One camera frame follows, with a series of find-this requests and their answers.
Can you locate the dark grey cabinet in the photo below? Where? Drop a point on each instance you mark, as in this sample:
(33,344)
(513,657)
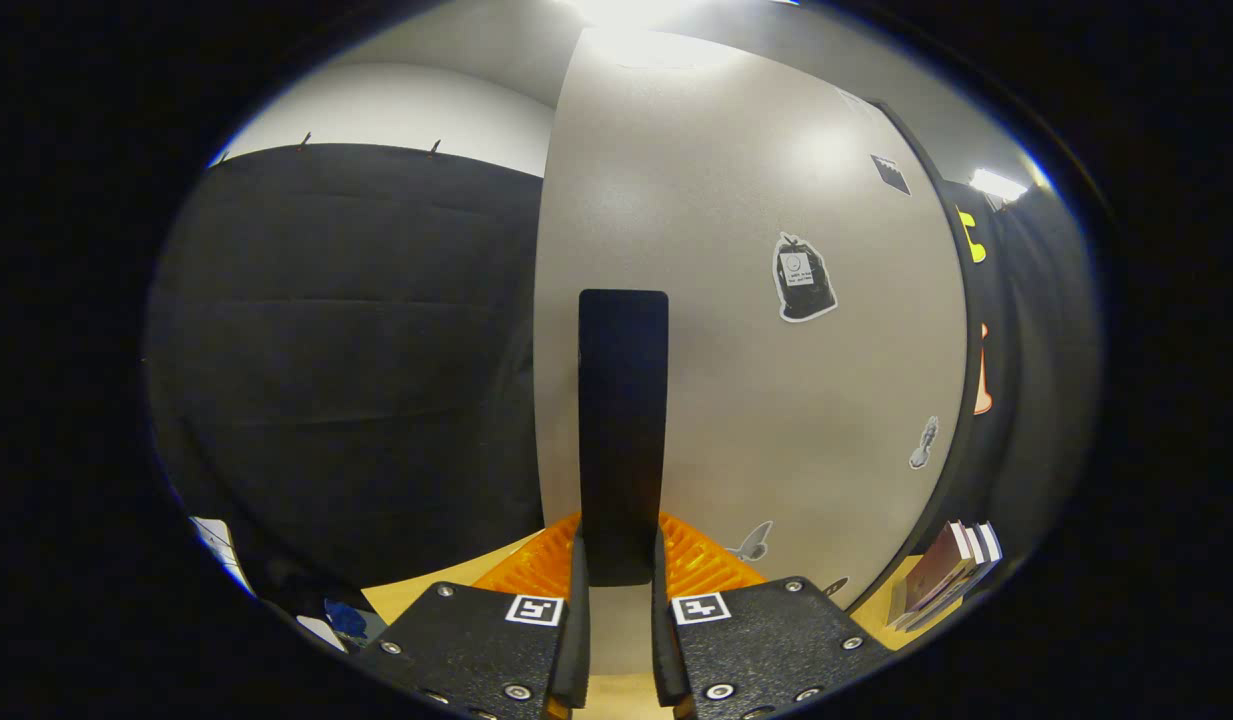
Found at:
(941,510)

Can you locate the blue object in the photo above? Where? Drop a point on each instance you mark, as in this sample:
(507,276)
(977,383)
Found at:
(346,620)

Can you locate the long ceiling light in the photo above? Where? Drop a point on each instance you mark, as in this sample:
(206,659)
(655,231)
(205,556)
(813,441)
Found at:
(998,184)

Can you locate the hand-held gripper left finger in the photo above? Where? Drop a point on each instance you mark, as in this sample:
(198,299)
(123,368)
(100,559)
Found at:
(580,640)

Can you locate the beige cabinet door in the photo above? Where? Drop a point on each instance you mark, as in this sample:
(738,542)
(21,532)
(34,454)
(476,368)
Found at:
(756,400)

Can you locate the black backdrop cloth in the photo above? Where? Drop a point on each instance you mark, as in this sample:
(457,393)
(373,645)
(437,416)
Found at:
(356,350)

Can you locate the white paper sheet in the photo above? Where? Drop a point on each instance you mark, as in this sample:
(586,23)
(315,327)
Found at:
(218,550)

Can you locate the white spine book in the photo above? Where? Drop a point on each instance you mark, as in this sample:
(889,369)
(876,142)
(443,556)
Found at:
(978,545)

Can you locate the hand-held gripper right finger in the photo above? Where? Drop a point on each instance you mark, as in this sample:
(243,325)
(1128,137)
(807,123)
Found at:
(662,640)

